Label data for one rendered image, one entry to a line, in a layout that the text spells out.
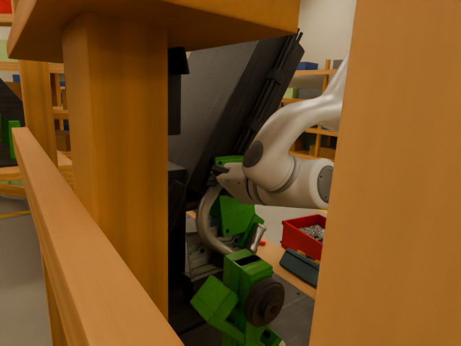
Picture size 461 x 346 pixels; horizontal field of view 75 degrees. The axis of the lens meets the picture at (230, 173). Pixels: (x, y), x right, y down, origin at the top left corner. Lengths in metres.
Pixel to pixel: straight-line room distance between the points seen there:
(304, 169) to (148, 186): 0.25
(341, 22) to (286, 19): 6.90
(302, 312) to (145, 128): 0.65
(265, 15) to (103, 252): 0.29
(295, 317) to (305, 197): 0.42
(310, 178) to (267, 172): 0.07
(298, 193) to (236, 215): 0.34
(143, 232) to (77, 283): 0.15
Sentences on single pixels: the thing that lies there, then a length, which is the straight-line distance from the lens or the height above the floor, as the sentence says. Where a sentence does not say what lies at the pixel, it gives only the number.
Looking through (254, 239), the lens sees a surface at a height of 1.06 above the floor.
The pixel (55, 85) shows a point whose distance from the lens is 4.29.
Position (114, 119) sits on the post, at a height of 1.40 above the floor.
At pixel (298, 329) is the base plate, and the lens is 0.82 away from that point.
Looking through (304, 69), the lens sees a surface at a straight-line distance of 6.86.
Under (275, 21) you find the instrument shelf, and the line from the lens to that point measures 0.37.
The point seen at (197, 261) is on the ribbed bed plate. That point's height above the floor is 1.03.
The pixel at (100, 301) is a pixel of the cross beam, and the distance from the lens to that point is 0.26.
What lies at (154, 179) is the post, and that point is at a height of 1.32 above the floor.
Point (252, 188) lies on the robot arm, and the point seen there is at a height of 1.26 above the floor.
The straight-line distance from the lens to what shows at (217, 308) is 0.48.
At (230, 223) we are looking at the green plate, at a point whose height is 1.10.
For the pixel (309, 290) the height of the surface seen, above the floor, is 0.90.
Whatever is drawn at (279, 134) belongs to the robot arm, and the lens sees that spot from 0.47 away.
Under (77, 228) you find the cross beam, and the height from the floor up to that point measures 1.27.
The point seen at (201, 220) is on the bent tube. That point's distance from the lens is 0.71.
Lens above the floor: 1.43
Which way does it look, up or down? 14 degrees down
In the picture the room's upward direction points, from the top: 3 degrees clockwise
